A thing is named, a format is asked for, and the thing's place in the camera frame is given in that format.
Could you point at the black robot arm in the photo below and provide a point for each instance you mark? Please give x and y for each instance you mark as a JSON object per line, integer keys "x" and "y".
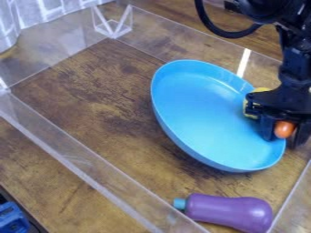
{"x": 290, "y": 15}

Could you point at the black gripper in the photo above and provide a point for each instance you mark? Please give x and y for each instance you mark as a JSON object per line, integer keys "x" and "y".
{"x": 288, "y": 101}

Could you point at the blue plastic plate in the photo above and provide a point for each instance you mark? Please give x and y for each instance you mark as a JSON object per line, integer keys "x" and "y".
{"x": 198, "y": 104}

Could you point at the blue plastic crate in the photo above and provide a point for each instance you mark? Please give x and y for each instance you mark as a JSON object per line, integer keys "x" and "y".
{"x": 13, "y": 221}

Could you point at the orange toy carrot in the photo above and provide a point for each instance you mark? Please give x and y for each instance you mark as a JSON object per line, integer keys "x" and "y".
{"x": 284, "y": 129}

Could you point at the clear acrylic enclosure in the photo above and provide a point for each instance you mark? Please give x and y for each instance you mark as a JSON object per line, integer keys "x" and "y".
{"x": 86, "y": 158}

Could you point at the yellow toy lemon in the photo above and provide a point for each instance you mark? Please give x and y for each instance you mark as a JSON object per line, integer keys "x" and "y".
{"x": 256, "y": 90}

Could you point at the purple toy eggplant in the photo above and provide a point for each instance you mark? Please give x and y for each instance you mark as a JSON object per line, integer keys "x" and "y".
{"x": 247, "y": 214}

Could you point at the white grid curtain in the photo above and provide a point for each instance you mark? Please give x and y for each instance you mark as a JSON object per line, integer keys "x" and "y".
{"x": 20, "y": 14}

